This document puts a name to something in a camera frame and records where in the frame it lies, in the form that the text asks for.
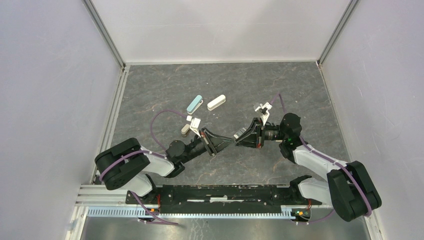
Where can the small beige stapler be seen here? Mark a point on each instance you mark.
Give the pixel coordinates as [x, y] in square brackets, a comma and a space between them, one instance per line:
[185, 130]

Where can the white stapler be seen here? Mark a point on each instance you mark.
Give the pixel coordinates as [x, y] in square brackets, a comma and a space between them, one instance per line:
[216, 102]

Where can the staple box grey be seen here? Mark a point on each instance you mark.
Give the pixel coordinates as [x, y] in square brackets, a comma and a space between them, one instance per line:
[239, 133]

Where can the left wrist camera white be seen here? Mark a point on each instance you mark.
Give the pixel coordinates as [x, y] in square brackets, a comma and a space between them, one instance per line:
[194, 124]

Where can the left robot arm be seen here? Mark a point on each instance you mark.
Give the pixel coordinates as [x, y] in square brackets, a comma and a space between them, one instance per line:
[121, 163]

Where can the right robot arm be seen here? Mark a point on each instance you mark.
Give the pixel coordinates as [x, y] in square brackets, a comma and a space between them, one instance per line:
[345, 186]

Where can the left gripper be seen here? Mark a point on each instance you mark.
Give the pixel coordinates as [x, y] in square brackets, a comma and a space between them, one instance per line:
[208, 144]

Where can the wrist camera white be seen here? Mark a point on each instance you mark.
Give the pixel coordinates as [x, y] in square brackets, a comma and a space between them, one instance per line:
[263, 111]
[194, 124]

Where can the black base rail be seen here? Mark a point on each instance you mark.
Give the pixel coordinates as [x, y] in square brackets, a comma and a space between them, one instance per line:
[225, 199]

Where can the white cable tray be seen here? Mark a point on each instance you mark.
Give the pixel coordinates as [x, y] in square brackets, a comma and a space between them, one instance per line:
[140, 213]

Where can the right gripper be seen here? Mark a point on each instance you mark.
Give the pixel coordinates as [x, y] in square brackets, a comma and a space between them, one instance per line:
[254, 141]

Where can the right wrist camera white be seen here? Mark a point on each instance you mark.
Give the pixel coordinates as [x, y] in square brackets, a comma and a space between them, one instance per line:
[263, 111]

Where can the light blue stapler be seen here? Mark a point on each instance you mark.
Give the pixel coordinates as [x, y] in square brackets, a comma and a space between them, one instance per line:
[194, 105]

